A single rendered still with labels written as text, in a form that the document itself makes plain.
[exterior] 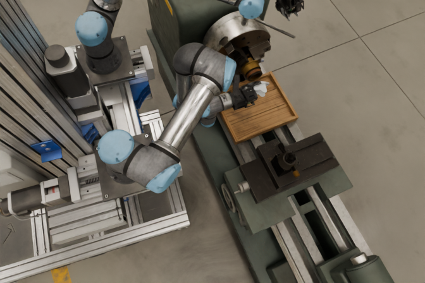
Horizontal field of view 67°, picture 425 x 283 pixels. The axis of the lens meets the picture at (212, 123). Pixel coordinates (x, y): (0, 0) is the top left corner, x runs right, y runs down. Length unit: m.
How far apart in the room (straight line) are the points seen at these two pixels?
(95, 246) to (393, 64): 2.89
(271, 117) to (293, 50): 1.50
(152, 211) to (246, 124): 0.92
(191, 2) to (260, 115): 0.64
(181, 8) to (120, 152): 0.76
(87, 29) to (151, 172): 0.60
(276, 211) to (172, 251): 1.06
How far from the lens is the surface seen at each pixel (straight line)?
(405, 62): 3.49
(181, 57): 1.16
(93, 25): 1.32
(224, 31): 1.49
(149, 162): 1.02
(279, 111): 1.69
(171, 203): 2.16
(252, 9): 1.03
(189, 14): 1.51
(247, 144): 1.62
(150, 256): 2.37
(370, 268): 1.36
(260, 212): 1.47
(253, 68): 1.52
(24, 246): 2.37
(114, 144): 1.05
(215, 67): 1.11
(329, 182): 1.60
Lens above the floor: 2.35
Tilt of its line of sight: 66 degrees down
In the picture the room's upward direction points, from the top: 9 degrees clockwise
